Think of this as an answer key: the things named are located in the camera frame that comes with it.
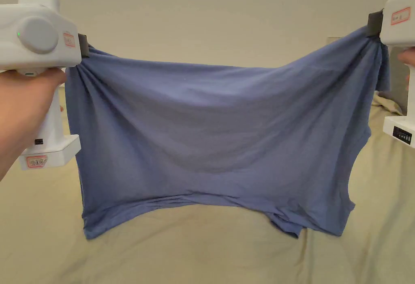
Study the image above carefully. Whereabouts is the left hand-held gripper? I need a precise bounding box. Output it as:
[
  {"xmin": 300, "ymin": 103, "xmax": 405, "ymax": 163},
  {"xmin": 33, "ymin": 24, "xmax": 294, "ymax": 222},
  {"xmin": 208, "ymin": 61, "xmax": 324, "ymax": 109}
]
[{"xmin": 0, "ymin": 0, "xmax": 90, "ymax": 171}]

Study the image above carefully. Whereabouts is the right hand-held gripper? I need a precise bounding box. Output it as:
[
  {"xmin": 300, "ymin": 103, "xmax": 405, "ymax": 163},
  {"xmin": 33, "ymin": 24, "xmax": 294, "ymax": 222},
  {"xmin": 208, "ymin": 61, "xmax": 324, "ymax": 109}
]
[{"xmin": 368, "ymin": 0, "xmax": 415, "ymax": 148}]

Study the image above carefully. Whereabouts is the blue shirt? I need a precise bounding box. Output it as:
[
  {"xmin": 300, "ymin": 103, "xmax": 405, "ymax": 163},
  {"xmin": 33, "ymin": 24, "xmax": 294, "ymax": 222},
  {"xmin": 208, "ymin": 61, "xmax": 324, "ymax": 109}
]
[{"xmin": 64, "ymin": 24, "xmax": 391, "ymax": 241}]

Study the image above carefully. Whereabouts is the person's right hand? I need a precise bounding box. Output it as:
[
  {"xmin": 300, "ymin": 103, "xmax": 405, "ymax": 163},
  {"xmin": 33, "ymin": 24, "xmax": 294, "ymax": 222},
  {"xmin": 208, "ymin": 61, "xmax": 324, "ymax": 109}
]
[{"xmin": 397, "ymin": 47, "xmax": 415, "ymax": 90}]

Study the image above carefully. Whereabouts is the person's left hand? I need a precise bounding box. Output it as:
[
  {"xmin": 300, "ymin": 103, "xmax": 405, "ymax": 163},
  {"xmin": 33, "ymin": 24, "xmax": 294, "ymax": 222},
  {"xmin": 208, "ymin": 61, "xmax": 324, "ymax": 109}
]
[{"xmin": 0, "ymin": 68, "xmax": 68, "ymax": 182}]

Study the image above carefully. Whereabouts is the bed with beige sheet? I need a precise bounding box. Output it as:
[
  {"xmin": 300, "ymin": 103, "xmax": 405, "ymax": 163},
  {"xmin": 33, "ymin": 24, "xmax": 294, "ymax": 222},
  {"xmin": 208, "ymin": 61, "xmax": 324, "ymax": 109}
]
[{"xmin": 0, "ymin": 91, "xmax": 415, "ymax": 284}]

